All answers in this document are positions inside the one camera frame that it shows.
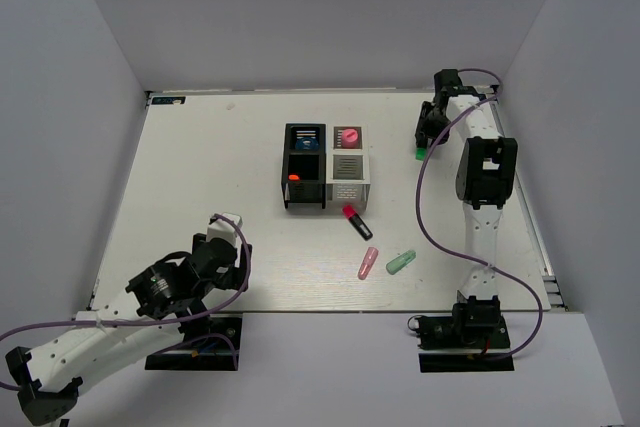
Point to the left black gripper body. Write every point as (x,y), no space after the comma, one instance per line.
(234,277)

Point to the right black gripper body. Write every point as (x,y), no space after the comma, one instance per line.
(430,120)

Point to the green cap black highlighter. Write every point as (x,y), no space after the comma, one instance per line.
(420,154)

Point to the pink cap glitter bottle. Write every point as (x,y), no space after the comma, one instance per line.
(347,138)

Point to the blue ink jar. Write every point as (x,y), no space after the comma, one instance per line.
(307,144)

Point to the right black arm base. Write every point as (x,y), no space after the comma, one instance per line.
(441,350)

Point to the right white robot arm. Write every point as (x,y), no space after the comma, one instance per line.
(484,182)

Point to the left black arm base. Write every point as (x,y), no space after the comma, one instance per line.
(219,352)

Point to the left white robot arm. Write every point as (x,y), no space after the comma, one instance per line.
(160,309)

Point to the white slotted organizer box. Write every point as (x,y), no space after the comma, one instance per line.
(348,179)

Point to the red cap black highlighter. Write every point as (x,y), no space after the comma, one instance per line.
(356,222)

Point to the black slotted organizer box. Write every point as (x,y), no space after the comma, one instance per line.
(309,165)

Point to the pink correction tape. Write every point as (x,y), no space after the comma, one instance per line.
(367,263)

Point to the green correction tape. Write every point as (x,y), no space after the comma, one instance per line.
(400,262)

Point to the left blue corner label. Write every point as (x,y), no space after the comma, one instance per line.
(168,100)

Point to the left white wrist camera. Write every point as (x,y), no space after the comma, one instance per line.
(220,229)

